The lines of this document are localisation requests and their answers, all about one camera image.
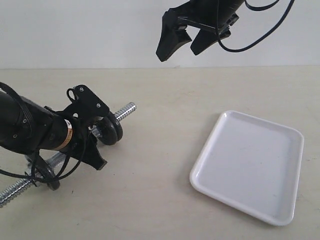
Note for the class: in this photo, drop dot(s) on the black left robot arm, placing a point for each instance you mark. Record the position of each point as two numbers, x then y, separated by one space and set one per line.
26 127

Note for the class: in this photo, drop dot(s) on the chrome threaded dumbbell bar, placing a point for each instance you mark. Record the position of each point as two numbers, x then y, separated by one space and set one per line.
22 185

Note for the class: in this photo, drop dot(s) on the black weight plate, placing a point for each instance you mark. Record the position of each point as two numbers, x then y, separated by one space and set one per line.
118 128
107 132
41 165

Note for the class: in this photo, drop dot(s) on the chrome star collar nut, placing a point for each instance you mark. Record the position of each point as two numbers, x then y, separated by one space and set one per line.
34 175

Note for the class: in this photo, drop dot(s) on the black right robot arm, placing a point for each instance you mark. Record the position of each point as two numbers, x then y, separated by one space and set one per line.
200 22

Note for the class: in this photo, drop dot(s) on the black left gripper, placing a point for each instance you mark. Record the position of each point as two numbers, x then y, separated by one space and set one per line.
70 135

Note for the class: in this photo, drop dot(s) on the white rectangular plastic tray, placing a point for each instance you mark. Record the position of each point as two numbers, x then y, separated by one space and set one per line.
252 165

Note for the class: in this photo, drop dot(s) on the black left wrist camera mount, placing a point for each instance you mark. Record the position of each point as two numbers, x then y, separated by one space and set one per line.
86 104

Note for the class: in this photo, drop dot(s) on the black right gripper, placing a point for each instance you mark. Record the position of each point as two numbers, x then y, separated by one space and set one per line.
202 14

